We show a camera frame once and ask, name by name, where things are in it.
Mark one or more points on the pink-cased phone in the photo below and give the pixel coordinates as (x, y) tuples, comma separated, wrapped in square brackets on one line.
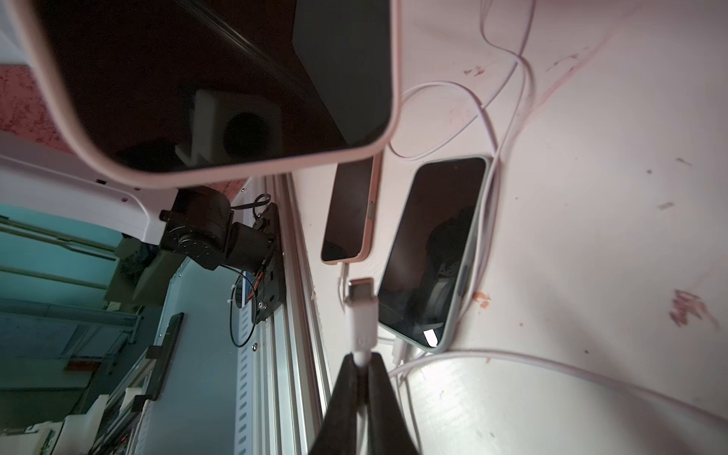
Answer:
[(172, 94)]

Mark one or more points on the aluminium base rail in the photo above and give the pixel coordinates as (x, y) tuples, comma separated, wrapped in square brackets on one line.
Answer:
[(283, 380)]

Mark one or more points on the green-cased phone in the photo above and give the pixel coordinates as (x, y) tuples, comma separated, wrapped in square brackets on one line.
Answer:
[(433, 253)]

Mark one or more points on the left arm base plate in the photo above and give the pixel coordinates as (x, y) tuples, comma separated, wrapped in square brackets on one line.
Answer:
[(271, 289)]

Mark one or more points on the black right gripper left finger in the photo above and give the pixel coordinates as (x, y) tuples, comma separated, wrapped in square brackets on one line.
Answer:
[(339, 431)]

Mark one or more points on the orange-cased phone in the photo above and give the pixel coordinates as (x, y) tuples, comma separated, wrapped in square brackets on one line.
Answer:
[(348, 234)]

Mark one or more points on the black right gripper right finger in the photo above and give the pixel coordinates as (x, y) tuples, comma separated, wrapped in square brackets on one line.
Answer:
[(387, 432)]

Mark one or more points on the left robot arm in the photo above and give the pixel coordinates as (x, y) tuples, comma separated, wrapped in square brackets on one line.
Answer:
[(196, 222)]

